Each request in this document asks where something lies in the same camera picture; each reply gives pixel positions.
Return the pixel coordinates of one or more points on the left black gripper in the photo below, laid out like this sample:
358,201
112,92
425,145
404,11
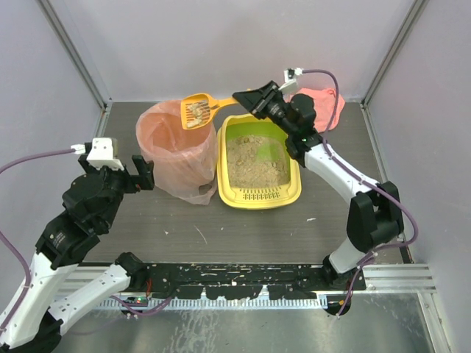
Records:
120,173

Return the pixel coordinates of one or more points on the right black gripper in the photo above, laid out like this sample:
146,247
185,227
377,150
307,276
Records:
263,101

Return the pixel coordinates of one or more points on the bin with pink bag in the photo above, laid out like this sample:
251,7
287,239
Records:
184,160

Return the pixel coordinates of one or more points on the orange litter scoop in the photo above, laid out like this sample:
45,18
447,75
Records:
198,110

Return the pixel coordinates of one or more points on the yellow green litter box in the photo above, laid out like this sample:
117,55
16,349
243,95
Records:
254,198

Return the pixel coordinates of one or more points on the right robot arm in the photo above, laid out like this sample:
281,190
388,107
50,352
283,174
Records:
374,216

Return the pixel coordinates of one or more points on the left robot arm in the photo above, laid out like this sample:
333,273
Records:
34,321

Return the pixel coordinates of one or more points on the cat litter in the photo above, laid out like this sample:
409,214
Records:
256,162

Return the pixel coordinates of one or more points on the pink cloth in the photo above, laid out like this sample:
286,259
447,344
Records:
328,107

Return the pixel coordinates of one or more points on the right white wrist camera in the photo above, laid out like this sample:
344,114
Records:
290,85

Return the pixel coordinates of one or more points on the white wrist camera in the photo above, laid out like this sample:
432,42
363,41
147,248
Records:
290,85
97,154

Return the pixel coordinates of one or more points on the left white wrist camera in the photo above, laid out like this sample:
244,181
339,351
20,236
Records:
97,154

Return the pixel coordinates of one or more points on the slotted cable duct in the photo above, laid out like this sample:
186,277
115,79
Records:
260,303

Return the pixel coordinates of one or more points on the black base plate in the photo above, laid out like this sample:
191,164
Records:
237,281

